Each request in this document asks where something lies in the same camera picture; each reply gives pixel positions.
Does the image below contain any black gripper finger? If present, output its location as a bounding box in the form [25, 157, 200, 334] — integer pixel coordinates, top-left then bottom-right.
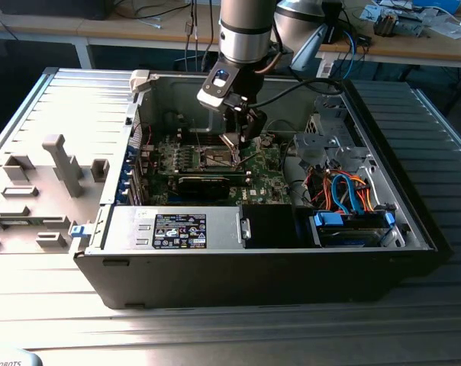
[234, 103, 269, 150]

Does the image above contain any silver green CPU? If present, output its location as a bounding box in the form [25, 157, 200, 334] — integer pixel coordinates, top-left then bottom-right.
[207, 149, 234, 165]

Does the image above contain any CPU socket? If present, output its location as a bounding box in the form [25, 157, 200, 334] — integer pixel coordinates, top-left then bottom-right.
[198, 146, 243, 169]

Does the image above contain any green motherboard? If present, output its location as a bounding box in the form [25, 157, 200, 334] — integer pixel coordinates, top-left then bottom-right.
[140, 129, 293, 207]

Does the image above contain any white label tag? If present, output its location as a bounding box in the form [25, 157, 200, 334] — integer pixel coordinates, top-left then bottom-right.
[317, 59, 334, 79]

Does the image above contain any black graphics card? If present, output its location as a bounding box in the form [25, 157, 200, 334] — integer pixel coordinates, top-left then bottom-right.
[156, 169, 253, 200]

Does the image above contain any silver metal disk bay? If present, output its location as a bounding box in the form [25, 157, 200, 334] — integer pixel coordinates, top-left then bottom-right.
[292, 94, 373, 171]

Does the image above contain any black plastic shroud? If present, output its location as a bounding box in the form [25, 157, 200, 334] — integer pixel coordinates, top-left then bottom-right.
[240, 203, 305, 249]

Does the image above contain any black box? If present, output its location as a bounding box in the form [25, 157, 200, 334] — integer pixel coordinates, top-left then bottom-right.
[321, 2, 348, 45]

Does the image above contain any grey case latch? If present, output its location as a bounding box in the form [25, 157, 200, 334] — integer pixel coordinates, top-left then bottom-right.
[130, 69, 158, 95]

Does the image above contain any hard disk in blue carrier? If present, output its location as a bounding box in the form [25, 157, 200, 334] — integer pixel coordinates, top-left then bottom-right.
[308, 210, 398, 249]

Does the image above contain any metal heat sink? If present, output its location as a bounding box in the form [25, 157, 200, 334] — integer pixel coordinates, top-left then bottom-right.
[372, 10, 400, 38]

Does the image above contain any wooden desk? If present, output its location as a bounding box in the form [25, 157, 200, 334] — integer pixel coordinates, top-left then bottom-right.
[316, 0, 461, 69]
[0, 0, 221, 70]

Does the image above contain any silver power supply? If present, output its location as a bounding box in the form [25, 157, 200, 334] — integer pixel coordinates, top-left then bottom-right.
[99, 204, 243, 252]

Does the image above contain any black PC case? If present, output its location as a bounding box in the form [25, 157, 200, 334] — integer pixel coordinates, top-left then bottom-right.
[73, 69, 455, 310]

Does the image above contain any silver metal drive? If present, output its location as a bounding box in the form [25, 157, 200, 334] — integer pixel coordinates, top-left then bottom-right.
[398, 14, 426, 37]

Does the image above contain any blue box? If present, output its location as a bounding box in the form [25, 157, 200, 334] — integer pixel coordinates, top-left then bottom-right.
[411, 0, 461, 12]

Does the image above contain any blue plastic clip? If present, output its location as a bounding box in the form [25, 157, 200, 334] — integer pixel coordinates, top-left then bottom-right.
[69, 223, 92, 240]

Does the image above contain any black monitor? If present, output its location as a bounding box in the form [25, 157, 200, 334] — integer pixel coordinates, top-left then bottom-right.
[0, 0, 115, 21]

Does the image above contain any grey parts rack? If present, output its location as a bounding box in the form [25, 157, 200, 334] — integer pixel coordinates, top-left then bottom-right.
[0, 133, 115, 255]

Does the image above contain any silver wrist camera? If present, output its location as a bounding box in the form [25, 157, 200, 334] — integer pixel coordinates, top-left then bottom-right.
[195, 67, 249, 112]

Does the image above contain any thick black camera cable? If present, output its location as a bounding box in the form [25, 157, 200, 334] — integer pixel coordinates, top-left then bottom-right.
[247, 78, 346, 108]

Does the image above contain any thin red wire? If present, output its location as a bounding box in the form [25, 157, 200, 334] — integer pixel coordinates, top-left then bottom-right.
[134, 121, 153, 146]

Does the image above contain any blue flat wire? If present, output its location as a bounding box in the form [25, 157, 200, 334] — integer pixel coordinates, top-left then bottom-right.
[330, 172, 366, 217]

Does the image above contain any orange red wire bundle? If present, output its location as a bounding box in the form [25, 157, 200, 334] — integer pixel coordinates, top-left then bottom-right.
[305, 167, 373, 214]

